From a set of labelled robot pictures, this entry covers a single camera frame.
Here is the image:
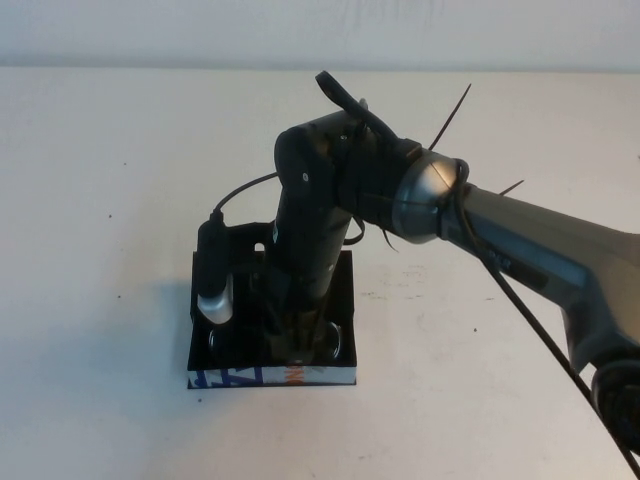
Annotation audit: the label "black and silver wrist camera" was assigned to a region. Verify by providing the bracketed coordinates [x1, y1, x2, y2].
[196, 212, 236, 327]

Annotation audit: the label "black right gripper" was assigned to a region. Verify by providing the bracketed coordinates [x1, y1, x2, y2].
[263, 219, 351, 363]

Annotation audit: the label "black printed glasses case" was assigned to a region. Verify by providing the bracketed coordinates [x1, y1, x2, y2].
[185, 222, 360, 390]

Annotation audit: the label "black framed sunglasses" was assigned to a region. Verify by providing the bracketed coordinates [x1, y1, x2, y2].
[207, 319, 347, 364]

